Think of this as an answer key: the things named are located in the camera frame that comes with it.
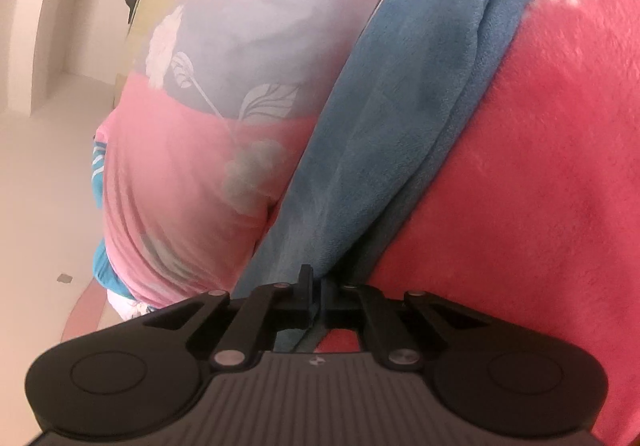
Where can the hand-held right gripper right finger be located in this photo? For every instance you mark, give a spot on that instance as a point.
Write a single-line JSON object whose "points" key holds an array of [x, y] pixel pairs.
{"points": [[340, 308]]}

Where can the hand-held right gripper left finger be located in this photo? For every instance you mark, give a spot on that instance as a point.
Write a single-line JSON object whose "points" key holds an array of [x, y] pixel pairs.
{"points": [[302, 301]]}

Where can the blue fleece pants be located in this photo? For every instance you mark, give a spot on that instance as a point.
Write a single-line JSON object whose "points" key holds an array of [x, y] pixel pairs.
{"points": [[400, 101]]}

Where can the pink grey floral rolled duvet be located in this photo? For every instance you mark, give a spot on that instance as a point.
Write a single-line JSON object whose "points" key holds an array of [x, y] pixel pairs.
{"points": [[200, 176]]}

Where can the light pink cloth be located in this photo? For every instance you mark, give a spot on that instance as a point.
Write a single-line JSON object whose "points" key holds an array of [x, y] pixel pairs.
{"points": [[127, 306]]}

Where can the teal printed blanket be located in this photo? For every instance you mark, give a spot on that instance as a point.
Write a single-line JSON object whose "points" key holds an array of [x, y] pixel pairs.
{"points": [[102, 271]]}

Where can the red white floral fleece blanket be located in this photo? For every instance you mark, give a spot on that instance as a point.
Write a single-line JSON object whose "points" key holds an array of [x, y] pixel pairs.
{"points": [[550, 176]]}

